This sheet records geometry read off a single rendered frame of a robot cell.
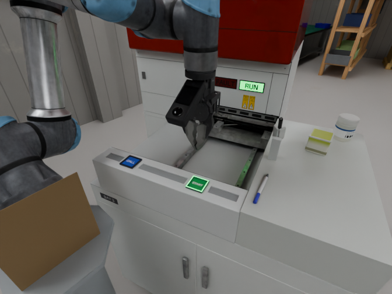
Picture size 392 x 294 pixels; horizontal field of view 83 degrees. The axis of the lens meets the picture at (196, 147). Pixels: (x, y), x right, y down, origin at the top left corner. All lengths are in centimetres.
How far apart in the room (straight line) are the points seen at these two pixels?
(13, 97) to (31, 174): 247
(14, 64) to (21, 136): 236
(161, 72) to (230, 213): 89
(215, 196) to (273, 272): 29
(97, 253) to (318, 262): 61
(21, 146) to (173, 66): 81
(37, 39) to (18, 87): 235
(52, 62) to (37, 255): 52
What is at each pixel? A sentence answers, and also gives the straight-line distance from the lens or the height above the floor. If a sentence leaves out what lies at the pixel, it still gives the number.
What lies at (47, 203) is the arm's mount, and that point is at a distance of 66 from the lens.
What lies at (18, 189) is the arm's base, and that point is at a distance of 67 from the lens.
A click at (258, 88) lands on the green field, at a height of 109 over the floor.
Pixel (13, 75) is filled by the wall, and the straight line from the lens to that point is 308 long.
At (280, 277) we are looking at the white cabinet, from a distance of 81.
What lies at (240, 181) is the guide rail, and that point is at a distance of 89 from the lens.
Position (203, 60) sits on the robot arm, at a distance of 50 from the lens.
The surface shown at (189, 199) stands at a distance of 69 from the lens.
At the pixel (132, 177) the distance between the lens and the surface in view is 78.
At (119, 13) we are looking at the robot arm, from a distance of 42.
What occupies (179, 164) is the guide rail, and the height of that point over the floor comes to 85.
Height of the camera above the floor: 144
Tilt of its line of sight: 34 degrees down
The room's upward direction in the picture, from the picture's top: straight up
